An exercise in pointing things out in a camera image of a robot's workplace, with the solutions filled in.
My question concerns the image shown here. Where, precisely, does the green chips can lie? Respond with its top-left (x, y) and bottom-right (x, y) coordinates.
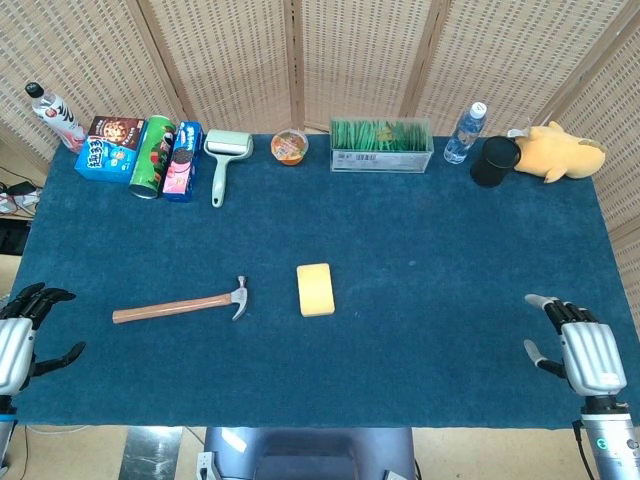
top-left (128, 114), bottom-right (178, 200)

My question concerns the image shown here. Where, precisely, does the blue table mat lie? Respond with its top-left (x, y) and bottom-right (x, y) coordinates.
top-left (0, 132), bottom-right (640, 431)

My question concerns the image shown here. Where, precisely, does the clear box of green packets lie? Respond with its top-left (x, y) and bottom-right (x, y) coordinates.
top-left (329, 117), bottom-right (434, 174)

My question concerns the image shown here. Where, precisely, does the clear water bottle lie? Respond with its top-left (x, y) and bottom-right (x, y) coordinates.
top-left (443, 101), bottom-right (489, 166)

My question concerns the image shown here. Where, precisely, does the robot base body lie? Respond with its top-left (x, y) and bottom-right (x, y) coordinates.
top-left (195, 426), bottom-right (419, 480)

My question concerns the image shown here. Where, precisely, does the wooden handle claw hammer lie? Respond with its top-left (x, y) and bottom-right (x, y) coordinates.
top-left (111, 275), bottom-right (251, 325)

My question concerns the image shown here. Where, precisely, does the yellow sponge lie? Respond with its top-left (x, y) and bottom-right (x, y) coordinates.
top-left (295, 262), bottom-right (337, 318)

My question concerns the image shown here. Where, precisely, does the black cylinder cup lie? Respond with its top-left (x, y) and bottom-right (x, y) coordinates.
top-left (469, 136), bottom-right (522, 189)

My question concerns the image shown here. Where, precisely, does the cables and power adapter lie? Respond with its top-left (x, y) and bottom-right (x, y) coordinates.
top-left (0, 180), bottom-right (42, 217)

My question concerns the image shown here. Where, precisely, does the blue snack box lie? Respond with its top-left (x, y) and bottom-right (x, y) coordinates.
top-left (73, 135), bottom-right (139, 185)

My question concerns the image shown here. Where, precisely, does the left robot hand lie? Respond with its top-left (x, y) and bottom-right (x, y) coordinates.
top-left (0, 282), bottom-right (87, 397)

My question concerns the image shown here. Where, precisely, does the green lint roller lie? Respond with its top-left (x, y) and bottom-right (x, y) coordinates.
top-left (203, 129), bottom-right (253, 209)

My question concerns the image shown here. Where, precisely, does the orange jelly cup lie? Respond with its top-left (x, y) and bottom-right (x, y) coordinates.
top-left (270, 128), bottom-right (310, 166)

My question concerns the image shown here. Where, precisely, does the brown cookie box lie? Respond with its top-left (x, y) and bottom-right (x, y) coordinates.
top-left (87, 115), bottom-right (147, 149)

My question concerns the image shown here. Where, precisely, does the blue pink oreo box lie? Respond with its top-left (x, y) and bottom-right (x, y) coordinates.
top-left (161, 119), bottom-right (205, 204)

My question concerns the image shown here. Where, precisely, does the yellow plush toy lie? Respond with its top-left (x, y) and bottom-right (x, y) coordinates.
top-left (506, 120), bottom-right (607, 185)

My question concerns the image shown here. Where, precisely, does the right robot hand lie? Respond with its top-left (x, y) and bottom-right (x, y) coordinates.
top-left (522, 293), bottom-right (628, 398)

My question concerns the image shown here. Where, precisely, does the black cap drink bottle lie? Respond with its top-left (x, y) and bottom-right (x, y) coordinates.
top-left (24, 81), bottom-right (87, 154)

